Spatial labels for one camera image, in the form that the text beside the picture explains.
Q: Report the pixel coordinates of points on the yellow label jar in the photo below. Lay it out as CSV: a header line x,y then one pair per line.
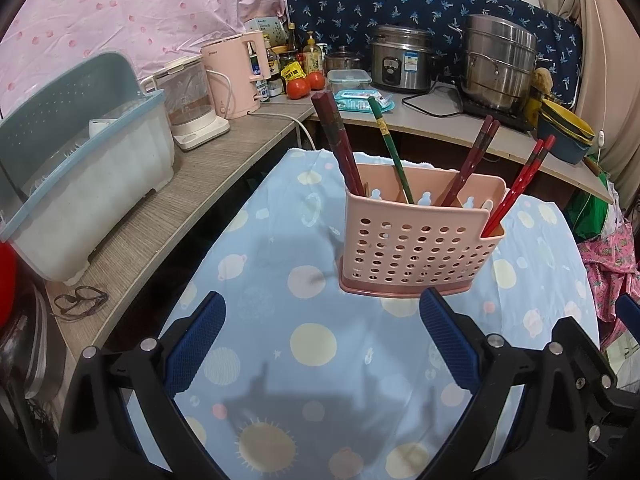
x,y
292,70

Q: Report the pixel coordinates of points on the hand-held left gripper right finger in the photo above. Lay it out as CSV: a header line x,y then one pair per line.
x,y
450,340

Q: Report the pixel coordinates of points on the brown chopsticks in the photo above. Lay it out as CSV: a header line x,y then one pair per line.
x,y
477,140

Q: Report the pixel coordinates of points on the green chopstick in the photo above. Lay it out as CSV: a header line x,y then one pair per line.
x,y
387,140

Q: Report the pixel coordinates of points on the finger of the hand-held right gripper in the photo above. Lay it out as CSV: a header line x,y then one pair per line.
x,y
607,400
631,312

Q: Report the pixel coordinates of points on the white glass kettle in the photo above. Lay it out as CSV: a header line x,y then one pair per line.
x,y
190,100

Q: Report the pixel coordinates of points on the clear food container blue lid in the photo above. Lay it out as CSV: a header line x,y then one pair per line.
x,y
350,80

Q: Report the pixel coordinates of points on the black induction cooker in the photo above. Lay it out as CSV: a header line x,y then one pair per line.
x,y
495,117

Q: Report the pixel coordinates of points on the metal pan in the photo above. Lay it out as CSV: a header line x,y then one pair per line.
x,y
30,345

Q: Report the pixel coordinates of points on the pink pineapple print cloth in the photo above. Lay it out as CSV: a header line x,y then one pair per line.
x,y
612,280

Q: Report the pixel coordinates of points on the dark blue printed cloth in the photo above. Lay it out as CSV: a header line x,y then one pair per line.
x,y
400,0

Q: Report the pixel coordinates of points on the steel steamer pot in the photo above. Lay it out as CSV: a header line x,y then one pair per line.
x,y
497,60

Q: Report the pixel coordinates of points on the dark sauce bottle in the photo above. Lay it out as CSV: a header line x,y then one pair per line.
x,y
271,60

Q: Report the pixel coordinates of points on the red container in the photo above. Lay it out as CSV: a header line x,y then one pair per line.
x,y
7,275

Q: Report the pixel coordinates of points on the pink dotted curtain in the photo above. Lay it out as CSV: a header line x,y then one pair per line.
x,y
125,10

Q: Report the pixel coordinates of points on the beige curtain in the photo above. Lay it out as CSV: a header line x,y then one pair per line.
x,y
620,60

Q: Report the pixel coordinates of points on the steel rice cooker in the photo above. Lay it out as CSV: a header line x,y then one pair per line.
x,y
400,60

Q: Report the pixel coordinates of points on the blue wet wipes pack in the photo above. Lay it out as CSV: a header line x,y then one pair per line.
x,y
357,101

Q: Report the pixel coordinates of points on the green bag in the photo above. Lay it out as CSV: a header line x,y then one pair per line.
x,y
592,205

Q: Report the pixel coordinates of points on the red tomato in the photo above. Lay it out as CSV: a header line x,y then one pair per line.
x,y
298,89
316,81

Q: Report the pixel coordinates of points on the eyeglasses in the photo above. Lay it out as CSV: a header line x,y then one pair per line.
x,y
80,300

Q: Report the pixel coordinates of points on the pink perforated utensil holder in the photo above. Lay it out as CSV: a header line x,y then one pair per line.
x,y
420,250

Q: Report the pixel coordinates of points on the bright red chopstick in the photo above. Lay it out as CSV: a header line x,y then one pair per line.
x,y
521,171

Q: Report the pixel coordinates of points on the bright red chopsticks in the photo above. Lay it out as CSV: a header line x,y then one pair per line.
x,y
534,167

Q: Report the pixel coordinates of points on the pink electric kettle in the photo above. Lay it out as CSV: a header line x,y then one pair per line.
x,y
230,75

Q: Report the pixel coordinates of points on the yellow pump bottle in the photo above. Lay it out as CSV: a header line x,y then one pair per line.
x,y
312,57

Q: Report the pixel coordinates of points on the dark red chopstick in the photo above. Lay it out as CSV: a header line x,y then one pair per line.
x,y
487,142
338,125
325,125

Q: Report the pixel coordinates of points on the small lidded pot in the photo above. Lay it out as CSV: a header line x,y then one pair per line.
x,y
344,60

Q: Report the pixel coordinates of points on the stack of blue yellow bowls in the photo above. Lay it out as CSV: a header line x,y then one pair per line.
x,y
562,130

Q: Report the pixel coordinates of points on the green white carton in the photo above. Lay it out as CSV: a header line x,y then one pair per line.
x,y
265,25

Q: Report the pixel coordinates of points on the translucent dish box teal lid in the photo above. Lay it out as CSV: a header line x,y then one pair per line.
x,y
90,200

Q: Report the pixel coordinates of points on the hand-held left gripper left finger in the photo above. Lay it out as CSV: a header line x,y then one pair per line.
x,y
195,345

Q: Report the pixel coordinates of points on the light blue printed tablecloth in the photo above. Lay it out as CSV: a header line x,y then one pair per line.
x,y
310,340

